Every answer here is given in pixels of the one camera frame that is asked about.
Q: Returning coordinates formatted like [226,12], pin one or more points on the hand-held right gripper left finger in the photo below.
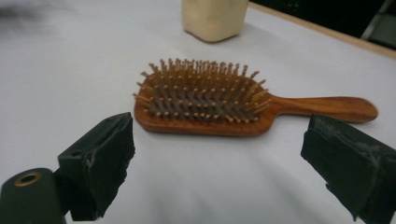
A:
[96,168]

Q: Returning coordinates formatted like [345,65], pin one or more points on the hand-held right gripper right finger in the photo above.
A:
[348,168]

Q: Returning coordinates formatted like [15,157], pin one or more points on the wooden paddle hairbrush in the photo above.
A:
[311,106]

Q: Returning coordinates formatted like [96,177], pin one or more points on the cream square cup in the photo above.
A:
[213,18]

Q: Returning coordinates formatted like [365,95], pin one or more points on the white table sheet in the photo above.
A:
[62,77]

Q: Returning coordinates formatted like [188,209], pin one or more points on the wooden table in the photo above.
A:
[342,35]

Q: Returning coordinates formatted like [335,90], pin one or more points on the white metal stand frame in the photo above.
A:
[386,31]

